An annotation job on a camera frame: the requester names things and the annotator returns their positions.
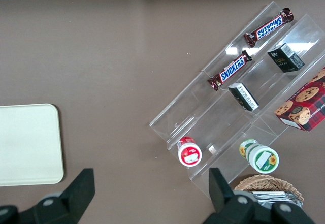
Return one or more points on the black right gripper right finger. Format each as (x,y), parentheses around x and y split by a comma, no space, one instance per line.
(221,196)

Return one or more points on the green sunflower lidded jar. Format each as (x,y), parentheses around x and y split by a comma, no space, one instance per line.
(261,158)

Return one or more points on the woven wicker basket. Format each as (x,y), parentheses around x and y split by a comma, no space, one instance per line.
(256,182)

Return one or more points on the red lidded small jar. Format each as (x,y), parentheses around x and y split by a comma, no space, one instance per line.
(189,154)

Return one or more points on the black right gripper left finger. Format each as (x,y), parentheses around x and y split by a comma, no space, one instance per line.
(73,193)

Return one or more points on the clear acrylic tiered display stand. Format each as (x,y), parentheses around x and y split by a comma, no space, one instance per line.
(228,112)

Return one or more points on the beige rectangular tray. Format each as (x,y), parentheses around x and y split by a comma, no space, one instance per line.
(30,145)

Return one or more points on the black box with white label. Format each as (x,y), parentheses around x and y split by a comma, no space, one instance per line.
(243,96)

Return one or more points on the Snickers chocolate bar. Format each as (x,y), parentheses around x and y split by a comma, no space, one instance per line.
(269,27)
(231,71)

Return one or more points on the black box with barcode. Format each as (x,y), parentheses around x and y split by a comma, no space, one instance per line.
(285,59)

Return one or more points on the silver foil wrapped packet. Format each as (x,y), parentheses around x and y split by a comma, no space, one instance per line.
(269,196)

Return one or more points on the red tartan cookie box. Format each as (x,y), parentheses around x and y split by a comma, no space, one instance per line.
(304,104)

